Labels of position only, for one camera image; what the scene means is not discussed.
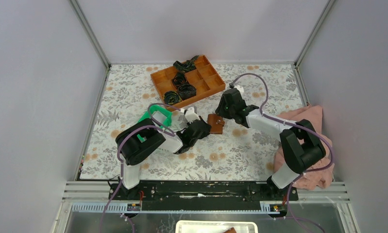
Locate brown leather card holder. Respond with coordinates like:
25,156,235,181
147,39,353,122
207,114,225,134

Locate green plastic card box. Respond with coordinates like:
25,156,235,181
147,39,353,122
138,105,172,127

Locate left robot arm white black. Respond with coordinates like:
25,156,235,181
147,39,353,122
115,104,211,200

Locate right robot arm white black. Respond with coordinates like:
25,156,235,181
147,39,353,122
216,88,326,200

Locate orange wooden compartment tray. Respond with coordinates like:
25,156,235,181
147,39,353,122
151,55,226,108

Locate black items in tray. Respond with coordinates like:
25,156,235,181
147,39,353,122
171,55,199,100

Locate pink crumpled cloth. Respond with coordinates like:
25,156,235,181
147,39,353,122
273,105,336,190

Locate black coiled cable in tray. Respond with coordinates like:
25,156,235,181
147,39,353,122
163,91,182,106

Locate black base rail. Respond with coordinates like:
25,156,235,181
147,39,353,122
109,181,299,211

